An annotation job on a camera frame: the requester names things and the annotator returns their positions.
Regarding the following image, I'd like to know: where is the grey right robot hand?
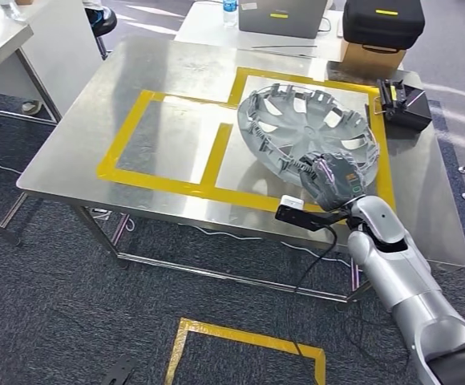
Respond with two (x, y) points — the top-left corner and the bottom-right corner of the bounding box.
(300, 152), (366, 212)

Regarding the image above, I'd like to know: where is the grey wheel hubcap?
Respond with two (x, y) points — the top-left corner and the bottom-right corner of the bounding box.
(237, 83), (380, 188)

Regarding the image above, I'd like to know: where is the steel workbench table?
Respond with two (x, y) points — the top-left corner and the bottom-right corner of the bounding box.
(16, 34), (465, 313)

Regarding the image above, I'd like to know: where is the black remote controller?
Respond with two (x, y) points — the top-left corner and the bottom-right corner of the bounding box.
(372, 78), (434, 133)

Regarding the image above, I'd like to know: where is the black carrying case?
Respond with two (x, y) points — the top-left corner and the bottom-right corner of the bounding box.
(341, 0), (426, 53)

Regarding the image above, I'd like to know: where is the grey laptop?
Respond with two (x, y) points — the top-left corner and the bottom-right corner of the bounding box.
(238, 0), (329, 40)

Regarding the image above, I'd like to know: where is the clear water bottle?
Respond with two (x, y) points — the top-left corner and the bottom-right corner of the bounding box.
(222, 0), (239, 29)

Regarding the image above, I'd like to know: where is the white table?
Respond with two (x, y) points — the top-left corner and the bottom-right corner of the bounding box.
(173, 0), (408, 71)

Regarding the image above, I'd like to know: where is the black round stool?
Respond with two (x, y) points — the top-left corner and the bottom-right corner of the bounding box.
(84, 5), (119, 61)

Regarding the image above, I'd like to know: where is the white partition panel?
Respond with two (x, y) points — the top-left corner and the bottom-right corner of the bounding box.
(18, 0), (104, 122)

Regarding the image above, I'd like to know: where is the grey shoe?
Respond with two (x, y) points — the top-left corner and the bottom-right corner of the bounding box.
(21, 99), (44, 116)

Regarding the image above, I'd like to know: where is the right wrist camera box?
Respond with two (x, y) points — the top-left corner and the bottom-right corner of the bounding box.
(274, 195), (353, 233)

